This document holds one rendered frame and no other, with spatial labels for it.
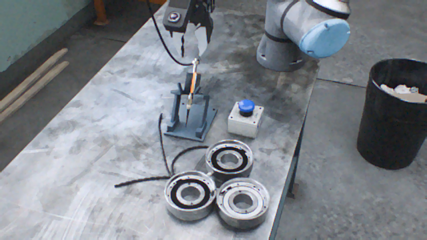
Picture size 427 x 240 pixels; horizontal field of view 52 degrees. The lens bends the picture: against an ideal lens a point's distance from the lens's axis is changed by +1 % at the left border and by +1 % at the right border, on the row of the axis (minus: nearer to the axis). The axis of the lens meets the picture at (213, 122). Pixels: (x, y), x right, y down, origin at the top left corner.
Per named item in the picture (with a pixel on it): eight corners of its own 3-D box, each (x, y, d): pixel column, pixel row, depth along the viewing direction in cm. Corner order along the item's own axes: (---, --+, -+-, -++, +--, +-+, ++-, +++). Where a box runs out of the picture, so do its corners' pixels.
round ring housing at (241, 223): (279, 212, 88) (281, 199, 85) (241, 241, 83) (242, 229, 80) (243, 182, 94) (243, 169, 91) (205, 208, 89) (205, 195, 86)
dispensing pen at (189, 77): (177, 127, 103) (188, 56, 101) (182, 125, 107) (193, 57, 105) (185, 129, 103) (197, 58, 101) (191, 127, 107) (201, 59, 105)
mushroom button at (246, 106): (251, 126, 104) (252, 110, 101) (235, 122, 105) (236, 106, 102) (255, 115, 107) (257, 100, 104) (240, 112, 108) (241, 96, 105)
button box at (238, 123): (255, 139, 104) (257, 123, 101) (227, 132, 106) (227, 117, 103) (263, 118, 110) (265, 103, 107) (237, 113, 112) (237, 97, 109)
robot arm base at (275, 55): (263, 41, 139) (265, 12, 132) (310, 49, 135) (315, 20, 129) (250, 66, 128) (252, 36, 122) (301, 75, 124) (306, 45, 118)
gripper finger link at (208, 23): (216, 40, 96) (209, 3, 90) (214, 44, 95) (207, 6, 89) (196, 41, 97) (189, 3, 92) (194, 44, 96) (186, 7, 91)
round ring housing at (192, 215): (226, 206, 89) (227, 193, 87) (184, 233, 84) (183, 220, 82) (197, 175, 96) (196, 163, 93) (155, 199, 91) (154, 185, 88)
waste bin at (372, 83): (421, 183, 199) (456, 110, 171) (345, 165, 207) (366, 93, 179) (421, 135, 224) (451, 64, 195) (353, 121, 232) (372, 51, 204)
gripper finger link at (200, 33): (219, 49, 102) (213, 13, 97) (212, 63, 98) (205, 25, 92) (207, 50, 103) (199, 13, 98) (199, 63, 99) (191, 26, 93)
